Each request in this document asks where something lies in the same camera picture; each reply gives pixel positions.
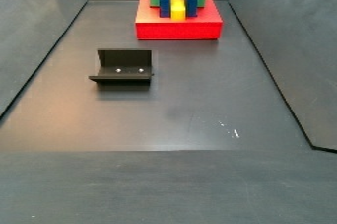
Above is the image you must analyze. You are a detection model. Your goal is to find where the blue U-shaped block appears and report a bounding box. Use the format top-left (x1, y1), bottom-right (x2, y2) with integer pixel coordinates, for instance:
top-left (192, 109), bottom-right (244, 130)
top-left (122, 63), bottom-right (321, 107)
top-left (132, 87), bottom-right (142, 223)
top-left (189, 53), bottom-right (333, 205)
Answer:
top-left (160, 0), bottom-right (197, 21)

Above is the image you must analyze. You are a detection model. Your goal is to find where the black angled fixture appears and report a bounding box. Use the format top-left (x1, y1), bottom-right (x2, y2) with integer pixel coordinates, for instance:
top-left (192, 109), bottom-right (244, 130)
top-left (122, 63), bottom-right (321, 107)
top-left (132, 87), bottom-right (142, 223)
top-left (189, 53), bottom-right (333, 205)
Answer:
top-left (88, 48), bottom-right (153, 83)

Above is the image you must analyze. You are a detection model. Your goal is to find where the yellow long block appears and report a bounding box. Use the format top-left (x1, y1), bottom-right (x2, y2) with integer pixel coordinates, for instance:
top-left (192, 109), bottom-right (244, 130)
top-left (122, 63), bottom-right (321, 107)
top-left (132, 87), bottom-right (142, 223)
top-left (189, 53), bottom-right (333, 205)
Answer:
top-left (170, 0), bottom-right (185, 21)

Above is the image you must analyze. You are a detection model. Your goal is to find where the red base board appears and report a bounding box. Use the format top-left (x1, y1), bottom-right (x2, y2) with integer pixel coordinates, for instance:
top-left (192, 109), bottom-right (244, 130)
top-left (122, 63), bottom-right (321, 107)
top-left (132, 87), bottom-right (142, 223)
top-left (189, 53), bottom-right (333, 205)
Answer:
top-left (134, 0), bottom-right (224, 40)

